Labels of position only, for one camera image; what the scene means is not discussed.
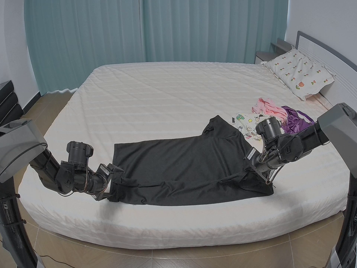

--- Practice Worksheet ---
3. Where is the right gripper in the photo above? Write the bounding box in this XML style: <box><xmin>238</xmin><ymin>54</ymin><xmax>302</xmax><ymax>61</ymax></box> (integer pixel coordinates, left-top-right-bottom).
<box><xmin>245</xmin><ymin>147</ymin><xmax>279</xmax><ymax>191</ymax></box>

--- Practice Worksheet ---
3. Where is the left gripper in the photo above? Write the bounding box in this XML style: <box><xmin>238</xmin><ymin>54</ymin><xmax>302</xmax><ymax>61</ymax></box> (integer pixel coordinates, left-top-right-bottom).
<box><xmin>87</xmin><ymin>164</ymin><xmax>125</xmax><ymax>202</ymax></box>

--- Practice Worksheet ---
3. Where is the black T-shirt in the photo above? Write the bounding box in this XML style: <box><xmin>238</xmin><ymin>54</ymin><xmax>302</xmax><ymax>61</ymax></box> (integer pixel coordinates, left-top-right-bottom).
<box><xmin>107</xmin><ymin>115</ymin><xmax>275</xmax><ymax>206</ymax></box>

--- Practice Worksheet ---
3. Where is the bed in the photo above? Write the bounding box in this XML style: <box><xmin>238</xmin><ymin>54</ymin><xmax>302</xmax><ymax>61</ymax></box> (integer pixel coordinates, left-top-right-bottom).
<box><xmin>17</xmin><ymin>31</ymin><xmax>357</xmax><ymax>248</ymax></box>

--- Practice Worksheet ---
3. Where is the white printed garment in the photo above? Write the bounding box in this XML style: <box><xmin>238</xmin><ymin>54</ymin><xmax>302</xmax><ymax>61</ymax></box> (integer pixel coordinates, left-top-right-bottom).
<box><xmin>231</xmin><ymin>113</ymin><xmax>268</xmax><ymax>142</ymax></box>

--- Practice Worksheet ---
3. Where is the purple satin garment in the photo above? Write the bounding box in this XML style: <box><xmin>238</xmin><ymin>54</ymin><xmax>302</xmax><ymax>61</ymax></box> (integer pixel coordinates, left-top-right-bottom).
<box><xmin>280</xmin><ymin>106</ymin><xmax>316</xmax><ymax>135</ymax></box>

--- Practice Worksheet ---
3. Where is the pink garment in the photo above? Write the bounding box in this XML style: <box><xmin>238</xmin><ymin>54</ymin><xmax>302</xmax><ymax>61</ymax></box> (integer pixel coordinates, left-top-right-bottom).
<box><xmin>252</xmin><ymin>97</ymin><xmax>288</xmax><ymax>122</ymax></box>

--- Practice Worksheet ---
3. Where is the white printed pillow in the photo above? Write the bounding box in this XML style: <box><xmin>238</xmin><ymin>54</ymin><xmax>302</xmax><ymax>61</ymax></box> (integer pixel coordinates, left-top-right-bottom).
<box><xmin>263</xmin><ymin>46</ymin><xmax>335</xmax><ymax>101</ymax></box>

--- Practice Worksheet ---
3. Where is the grey bedside table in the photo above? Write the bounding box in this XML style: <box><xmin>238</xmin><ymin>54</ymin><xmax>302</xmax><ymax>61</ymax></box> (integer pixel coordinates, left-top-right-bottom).
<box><xmin>255</xmin><ymin>38</ymin><xmax>293</xmax><ymax>65</ymax></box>

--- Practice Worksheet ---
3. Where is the black chest of drawers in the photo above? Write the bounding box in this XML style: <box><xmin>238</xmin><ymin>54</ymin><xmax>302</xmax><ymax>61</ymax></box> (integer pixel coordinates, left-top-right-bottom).
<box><xmin>0</xmin><ymin>80</ymin><xmax>24</xmax><ymax>128</ymax></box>

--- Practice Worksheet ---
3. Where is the blue-green curtain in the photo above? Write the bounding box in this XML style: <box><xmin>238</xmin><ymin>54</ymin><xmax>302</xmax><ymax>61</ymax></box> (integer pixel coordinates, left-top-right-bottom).
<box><xmin>143</xmin><ymin>0</ymin><xmax>289</xmax><ymax>65</ymax></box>
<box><xmin>25</xmin><ymin>0</ymin><xmax>145</xmax><ymax>96</ymax></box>

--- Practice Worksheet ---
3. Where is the black cable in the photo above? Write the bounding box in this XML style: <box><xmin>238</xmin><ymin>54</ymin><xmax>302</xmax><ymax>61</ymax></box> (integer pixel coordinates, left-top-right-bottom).
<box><xmin>0</xmin><ymin>143</ymin><xmax>48</xmax><ymax>176</ymax></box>

